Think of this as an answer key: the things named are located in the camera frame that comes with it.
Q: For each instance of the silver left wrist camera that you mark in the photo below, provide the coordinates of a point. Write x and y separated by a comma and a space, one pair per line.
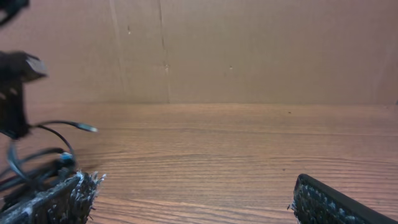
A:
36, 69

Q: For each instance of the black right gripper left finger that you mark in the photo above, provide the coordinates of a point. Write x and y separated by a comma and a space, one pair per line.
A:
69, 202

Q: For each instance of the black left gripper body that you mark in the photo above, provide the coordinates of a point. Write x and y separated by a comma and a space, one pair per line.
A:
15, 71

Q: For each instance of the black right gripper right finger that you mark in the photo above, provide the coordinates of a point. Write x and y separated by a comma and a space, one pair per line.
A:
315, 202

